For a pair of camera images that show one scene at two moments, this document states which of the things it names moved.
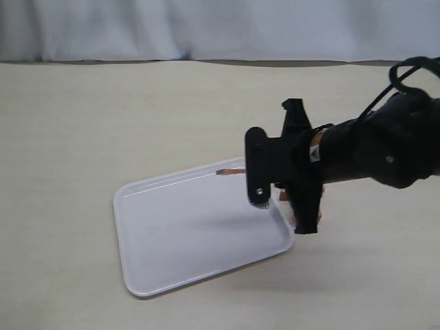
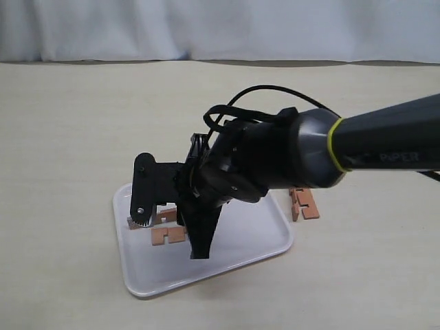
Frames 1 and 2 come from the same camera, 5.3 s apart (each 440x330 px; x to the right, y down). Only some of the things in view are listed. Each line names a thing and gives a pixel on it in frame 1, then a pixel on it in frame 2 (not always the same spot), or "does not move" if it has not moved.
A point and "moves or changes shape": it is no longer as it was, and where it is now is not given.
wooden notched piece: (229, 171) moves or changes shape
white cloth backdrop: (218, 30) does not move
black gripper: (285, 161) → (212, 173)
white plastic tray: (190, 224) does not move
